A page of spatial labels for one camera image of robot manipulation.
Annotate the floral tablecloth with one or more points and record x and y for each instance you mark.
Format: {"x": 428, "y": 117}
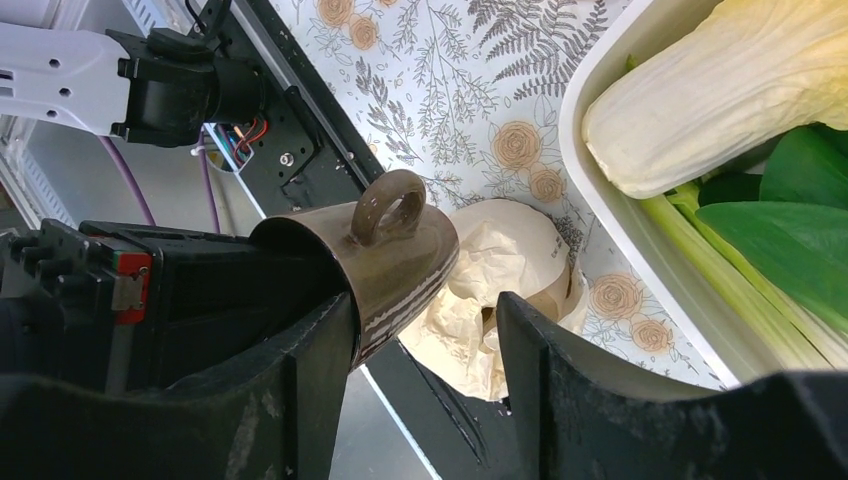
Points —
{"x": 468, "y": 94}

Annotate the paper covered can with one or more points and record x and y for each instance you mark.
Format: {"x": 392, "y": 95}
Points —
{"x": 504, "y": 246}

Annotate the upper bok choy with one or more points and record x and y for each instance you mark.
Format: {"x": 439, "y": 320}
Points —
{"x": 790, "y": 221}

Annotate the napa cabbage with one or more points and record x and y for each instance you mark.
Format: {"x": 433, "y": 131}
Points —
{"x": 750, "y": 71}

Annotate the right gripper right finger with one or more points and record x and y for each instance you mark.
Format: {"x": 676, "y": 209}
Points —
{"x": 582, "y": 412}

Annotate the lower bok choy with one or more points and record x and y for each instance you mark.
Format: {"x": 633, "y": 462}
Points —
{"x": 784, "y": 334}

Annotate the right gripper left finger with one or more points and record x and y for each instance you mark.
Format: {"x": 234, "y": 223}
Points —
{"x": 270, "y": 412}

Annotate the white rectangular basin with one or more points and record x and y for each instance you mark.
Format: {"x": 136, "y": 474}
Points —
{"x": 644, "y": 29}

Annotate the small brown mug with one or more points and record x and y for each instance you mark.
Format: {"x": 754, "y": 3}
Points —
{"x": 393, "y": 249}

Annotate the bok choy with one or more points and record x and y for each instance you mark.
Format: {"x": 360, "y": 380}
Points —
{"x": 784, "y": 334}
{"x": 790, "y": 221}

